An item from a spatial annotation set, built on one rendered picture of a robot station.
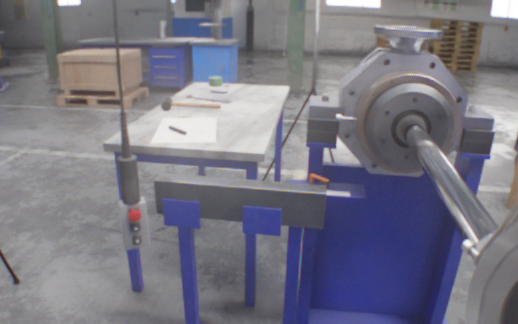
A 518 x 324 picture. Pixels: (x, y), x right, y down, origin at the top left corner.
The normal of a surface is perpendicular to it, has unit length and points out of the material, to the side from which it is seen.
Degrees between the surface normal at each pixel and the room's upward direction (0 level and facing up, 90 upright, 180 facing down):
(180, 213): 90
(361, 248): 90
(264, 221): 90
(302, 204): 90
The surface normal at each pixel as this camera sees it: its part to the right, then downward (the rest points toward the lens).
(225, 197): -0.14, 0.36
